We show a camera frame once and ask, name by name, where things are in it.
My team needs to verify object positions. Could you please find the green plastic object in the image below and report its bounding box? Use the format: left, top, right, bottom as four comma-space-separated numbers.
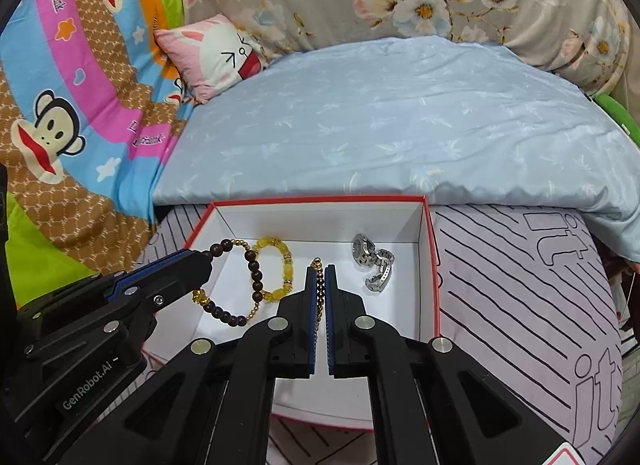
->
594, 92, 640, 146

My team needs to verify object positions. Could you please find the light blue quilt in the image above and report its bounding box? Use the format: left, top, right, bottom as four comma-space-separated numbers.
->
152, 36, 640, 262

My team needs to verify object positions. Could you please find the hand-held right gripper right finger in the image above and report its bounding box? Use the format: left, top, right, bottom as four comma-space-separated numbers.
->
324, 265, 576, 465

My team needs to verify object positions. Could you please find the translucent yellow bead bracelet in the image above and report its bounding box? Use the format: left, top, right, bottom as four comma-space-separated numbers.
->
251, 235, 294, 304

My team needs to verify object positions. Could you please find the colourful monkey print blanket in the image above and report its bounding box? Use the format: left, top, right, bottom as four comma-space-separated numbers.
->
0, 0, 197, 307

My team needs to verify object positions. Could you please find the dark brown bead bracelet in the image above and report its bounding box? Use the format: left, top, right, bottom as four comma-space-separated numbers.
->
192, 239, 269, 329

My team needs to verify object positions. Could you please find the pink rabbit pillow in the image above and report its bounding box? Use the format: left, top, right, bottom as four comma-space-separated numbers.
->
153, 14, 271, 104

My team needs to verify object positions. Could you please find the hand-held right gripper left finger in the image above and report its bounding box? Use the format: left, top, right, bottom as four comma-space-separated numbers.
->
60, 265, 321, 465

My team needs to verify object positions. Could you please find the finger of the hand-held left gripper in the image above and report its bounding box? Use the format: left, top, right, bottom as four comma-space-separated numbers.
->
15, 250, 214, 334
22, 269, 212, 362

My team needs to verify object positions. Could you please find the small gold bead bracelet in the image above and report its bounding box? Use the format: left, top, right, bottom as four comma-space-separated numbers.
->
312, 255, 324, 346

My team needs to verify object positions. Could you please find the silver wrist watch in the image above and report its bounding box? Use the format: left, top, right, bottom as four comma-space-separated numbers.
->
351, 233, 396, 292

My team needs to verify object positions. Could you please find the red box with white inside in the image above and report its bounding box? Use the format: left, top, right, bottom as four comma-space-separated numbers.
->
142, 195, 444, 434

